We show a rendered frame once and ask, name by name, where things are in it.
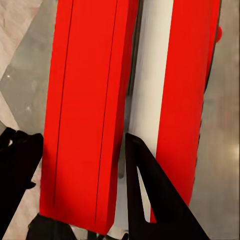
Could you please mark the coffee table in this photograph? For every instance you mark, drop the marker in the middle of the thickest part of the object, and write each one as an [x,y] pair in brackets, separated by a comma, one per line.
[215,200]

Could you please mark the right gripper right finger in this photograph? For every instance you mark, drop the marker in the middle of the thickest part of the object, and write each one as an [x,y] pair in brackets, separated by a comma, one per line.
[174,220]

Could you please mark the radio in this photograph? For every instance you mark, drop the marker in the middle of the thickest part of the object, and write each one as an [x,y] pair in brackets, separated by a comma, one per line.
[120,67]

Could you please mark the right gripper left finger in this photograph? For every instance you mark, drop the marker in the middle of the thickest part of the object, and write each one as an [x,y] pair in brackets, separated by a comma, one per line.
[18,163]

